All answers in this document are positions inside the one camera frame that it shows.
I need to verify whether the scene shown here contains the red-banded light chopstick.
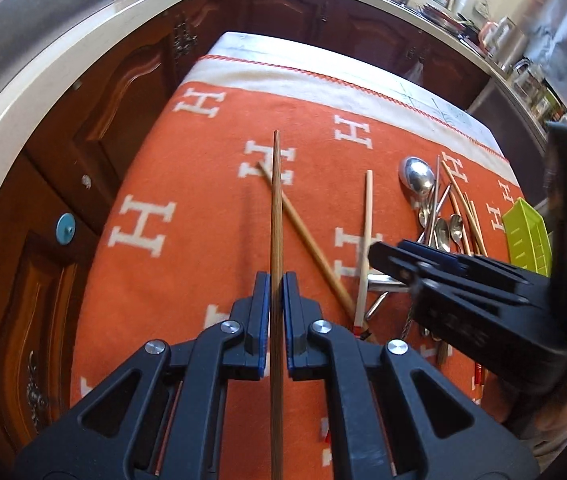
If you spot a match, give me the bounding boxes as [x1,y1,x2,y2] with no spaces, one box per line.
[353,169,373,336]

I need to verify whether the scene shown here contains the wooden chopstick decorated tip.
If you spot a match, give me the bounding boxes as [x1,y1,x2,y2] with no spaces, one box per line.
[256,160,380,344]

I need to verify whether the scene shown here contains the long red-tipped chopstick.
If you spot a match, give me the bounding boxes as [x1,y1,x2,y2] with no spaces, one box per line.
[441,162,489,257]

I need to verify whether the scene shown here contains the plain dark wooden chopstick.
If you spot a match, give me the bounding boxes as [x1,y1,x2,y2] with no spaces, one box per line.
[270,130,285,480]

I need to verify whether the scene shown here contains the large steel soup spoon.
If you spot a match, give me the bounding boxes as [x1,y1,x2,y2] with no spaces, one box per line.
[367,273,409,292]

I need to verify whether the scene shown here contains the dark wooden kitchen cabinets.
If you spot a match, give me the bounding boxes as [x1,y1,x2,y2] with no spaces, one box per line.
[0,0,495,461]

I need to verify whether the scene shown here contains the green plastic utensil tray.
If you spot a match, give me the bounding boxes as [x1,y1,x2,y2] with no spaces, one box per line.
[503,198,553,276]

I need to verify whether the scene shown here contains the medium steel spoon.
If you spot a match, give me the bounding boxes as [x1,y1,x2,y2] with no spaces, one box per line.
[434,218,451,254]

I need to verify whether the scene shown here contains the small steel teaspoon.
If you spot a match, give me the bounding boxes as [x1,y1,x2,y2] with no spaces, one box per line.
[449,214,468,255]

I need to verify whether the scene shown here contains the large steel ladle spoon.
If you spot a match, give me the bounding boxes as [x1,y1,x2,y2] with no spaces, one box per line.
[398,156,435,200]

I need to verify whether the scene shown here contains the orange H-pattern blanket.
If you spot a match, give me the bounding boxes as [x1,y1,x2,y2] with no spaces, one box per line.
[69,53,528,480]

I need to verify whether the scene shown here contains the steel kettle jug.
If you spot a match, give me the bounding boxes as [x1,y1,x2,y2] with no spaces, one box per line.
[485,16,529,74]

